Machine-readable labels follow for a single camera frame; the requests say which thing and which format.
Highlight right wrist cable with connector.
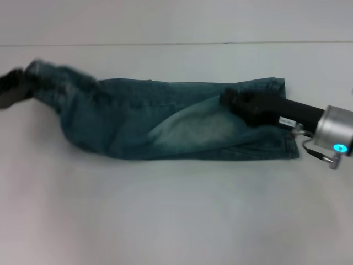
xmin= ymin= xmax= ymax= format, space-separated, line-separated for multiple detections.
xmin=288 ymin=123 xmax=343 ymax=171

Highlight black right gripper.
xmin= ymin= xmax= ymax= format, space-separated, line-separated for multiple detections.
xmin=218 ymin=87 xmax=326 ymax=131

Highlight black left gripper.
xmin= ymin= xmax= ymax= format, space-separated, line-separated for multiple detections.
xmin=0 ymin=67 xmax=36 ymax=110

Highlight blue denim shorts with embroidery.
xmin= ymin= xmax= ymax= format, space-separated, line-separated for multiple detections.
xmin=24 ymin=59 xmax=302 ymax=162

